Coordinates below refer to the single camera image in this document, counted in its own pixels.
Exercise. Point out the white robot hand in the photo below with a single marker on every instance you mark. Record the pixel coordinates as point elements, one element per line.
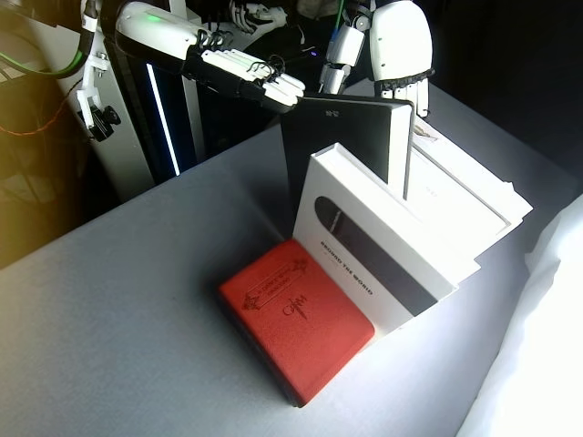
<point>401,41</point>
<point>150,32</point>

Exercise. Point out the white draped cloth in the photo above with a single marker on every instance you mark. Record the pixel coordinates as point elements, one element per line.
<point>546,328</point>

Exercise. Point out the bright red embossed book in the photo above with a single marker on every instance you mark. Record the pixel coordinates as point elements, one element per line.
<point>296,314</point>

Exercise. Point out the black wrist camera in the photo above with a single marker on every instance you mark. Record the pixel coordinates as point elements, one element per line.
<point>105,119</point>

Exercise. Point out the pale grey standing book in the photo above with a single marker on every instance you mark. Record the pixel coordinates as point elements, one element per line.
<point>460,152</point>

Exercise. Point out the white FASHIONINDIA book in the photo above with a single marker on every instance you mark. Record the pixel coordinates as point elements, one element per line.
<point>473,200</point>

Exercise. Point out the white jointed robot part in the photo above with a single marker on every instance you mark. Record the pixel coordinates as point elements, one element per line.
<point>255,13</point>

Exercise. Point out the grey table cloth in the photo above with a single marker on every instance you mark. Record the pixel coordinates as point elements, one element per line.
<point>114,318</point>

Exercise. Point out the white robot body column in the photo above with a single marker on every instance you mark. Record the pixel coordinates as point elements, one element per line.
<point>132,150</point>

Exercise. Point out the black LET IT BE book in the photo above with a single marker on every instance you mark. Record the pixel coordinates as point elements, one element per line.
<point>341,127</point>

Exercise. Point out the white book with black oval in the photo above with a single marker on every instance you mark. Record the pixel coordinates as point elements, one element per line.
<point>364,264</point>

